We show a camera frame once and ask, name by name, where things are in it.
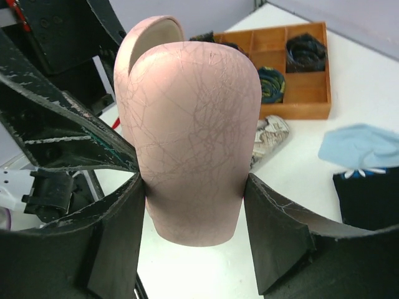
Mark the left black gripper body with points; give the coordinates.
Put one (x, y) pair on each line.
(61, 39)

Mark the pink glasses case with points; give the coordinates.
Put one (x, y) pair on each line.
(190, 110)

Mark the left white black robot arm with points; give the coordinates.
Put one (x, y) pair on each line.
(53, 191)

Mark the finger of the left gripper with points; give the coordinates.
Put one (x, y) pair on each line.
(51, 127)
(108, 19)

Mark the crumpled light blue cloth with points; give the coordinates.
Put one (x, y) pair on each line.
(360, 146)

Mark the black folded cloth pouch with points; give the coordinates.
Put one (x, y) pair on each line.
(368, 198)

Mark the wooden compartment tray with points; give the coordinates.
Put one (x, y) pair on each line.
(307, 95)

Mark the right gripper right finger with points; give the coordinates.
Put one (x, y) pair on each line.
(299, 254)

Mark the red sunglasses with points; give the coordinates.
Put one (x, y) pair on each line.
(116, 124)

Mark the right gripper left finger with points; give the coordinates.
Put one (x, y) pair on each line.
(92, 253)

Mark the marble pattern glasses case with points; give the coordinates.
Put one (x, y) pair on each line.
(271, 133)

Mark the rolled green black belt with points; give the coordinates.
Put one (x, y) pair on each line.
(206, 37)

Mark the rolled blue yellow belt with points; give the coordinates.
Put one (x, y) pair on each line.
(273, 85)

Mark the rolled black belt top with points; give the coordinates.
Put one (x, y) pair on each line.
(304, 53)

